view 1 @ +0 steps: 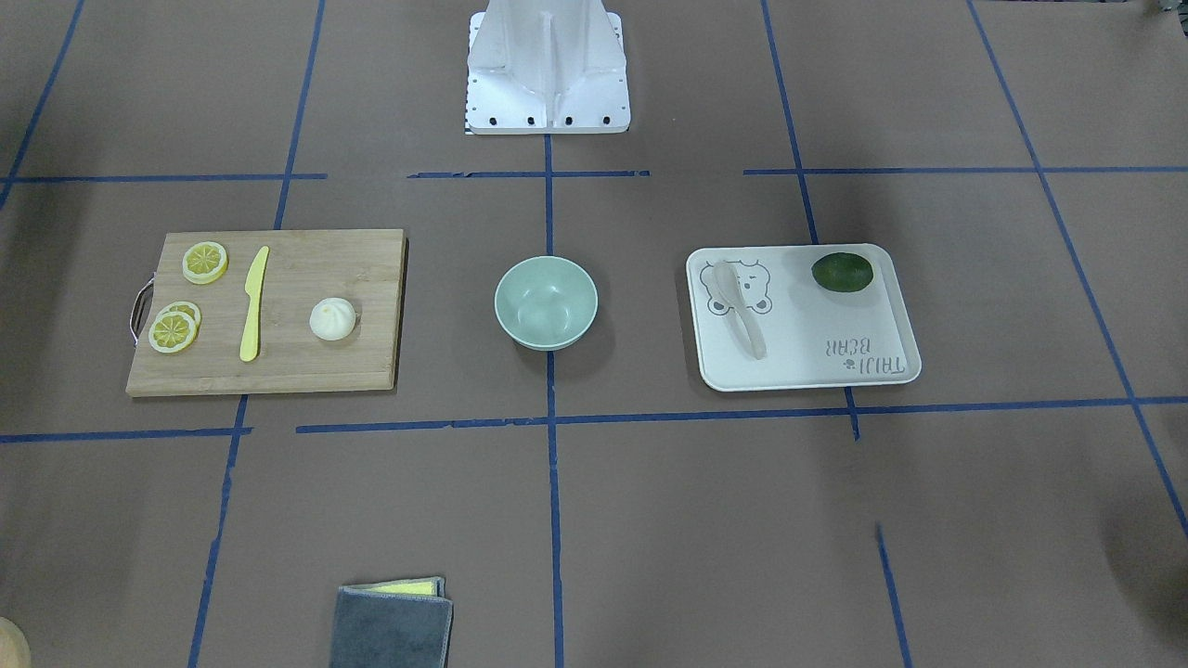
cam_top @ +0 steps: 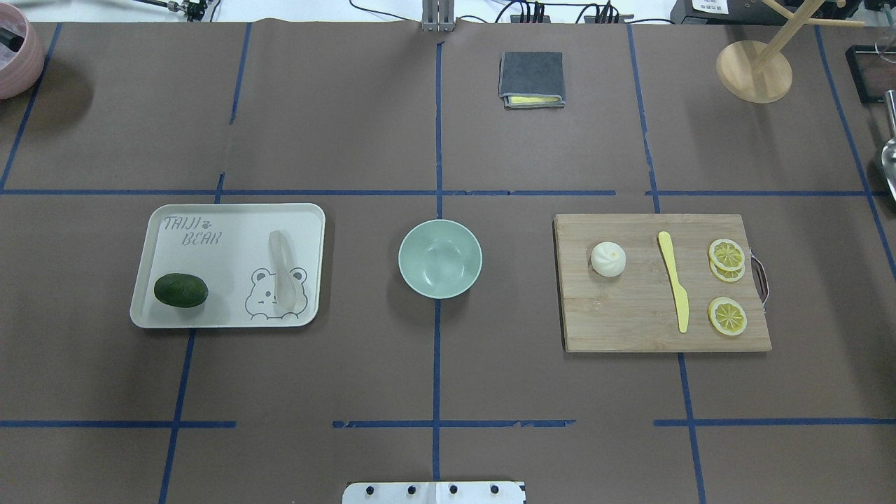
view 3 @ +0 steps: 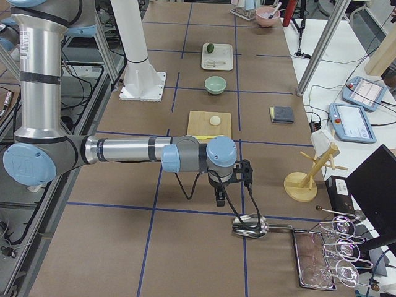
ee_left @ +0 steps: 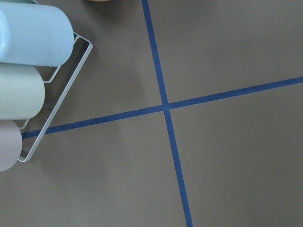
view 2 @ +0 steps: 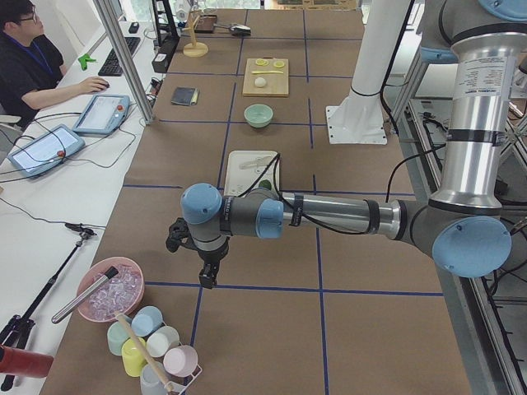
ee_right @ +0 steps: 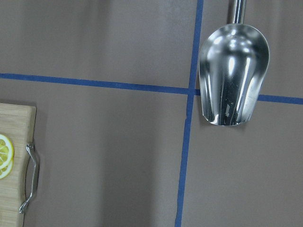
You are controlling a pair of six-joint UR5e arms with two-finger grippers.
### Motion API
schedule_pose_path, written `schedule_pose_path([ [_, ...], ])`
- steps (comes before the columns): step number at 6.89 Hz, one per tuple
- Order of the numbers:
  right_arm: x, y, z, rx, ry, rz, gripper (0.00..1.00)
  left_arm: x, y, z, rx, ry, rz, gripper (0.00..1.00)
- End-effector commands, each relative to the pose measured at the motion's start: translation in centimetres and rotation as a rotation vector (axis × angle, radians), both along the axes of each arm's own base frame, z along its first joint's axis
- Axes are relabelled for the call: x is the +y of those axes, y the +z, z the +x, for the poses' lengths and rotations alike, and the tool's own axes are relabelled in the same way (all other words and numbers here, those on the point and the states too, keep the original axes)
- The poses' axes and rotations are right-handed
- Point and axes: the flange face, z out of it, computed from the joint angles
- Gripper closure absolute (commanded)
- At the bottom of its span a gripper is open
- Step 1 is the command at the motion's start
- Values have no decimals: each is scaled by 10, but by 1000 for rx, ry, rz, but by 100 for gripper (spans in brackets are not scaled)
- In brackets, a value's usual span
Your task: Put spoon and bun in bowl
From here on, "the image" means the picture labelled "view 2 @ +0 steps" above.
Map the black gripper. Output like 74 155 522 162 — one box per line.
166 217 230 290

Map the white plastic spoon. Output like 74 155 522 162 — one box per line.
239 156 271 170

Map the white steamed bun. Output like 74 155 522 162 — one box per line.
254 77 267 88

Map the pink bowl with ice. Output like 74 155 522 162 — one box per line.
77 257 145 323

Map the mint green bowl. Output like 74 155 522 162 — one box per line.
244 104 274 128

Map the blue cup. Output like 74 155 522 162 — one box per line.
131 305 163 337

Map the white cup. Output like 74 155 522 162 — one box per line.
147 325 180 358

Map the pink cup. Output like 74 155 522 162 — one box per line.
163 345 198 377

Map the green cup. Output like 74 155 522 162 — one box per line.
106 321 129 356

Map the green avocado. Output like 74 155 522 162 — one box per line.
259 179 273 190

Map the yellow cup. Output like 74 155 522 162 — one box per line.
121 338 147 378

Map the white bear tray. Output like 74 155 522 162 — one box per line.
223 150 280 196

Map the grey cup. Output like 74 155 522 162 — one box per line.
139 365 167 395

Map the grey folded cloth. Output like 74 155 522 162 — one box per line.
170 86 199 106

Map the blue teach pendant far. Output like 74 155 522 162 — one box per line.
72 95 131 136

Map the blue teach pendant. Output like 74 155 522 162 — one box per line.
72 95 131 136
7 124 85 178

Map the red cylinder bottle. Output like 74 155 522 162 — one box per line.
0 346 54 379

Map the black tripod stick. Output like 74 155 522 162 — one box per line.
0 222 98 390

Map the blue teach pendant near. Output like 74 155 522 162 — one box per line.
7 124 85 178

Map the bamboo cutting board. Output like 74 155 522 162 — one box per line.
242 58 289 97

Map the yellow plastic knife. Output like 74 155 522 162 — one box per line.
251 70 284 75

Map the black box device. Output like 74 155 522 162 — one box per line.
152 38 179 74

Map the wooden mug tree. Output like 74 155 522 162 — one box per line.
183 9 208 58

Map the black keyboard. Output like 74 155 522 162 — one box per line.
97 35 142 77

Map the metal scoop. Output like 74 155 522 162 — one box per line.
214 23 252 37

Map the green clamp toy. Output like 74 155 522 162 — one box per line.
77 53 97 71

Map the person in black shirt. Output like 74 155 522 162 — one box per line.
1 1 106 129

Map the wire cup rack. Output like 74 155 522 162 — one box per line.
122 324 202 394

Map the wooden rack handle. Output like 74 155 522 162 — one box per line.
114 312 175 393

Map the white pedestal column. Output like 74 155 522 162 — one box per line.
326 0 413 145

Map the aluminium frame post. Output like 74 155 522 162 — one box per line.
94 0 154 125

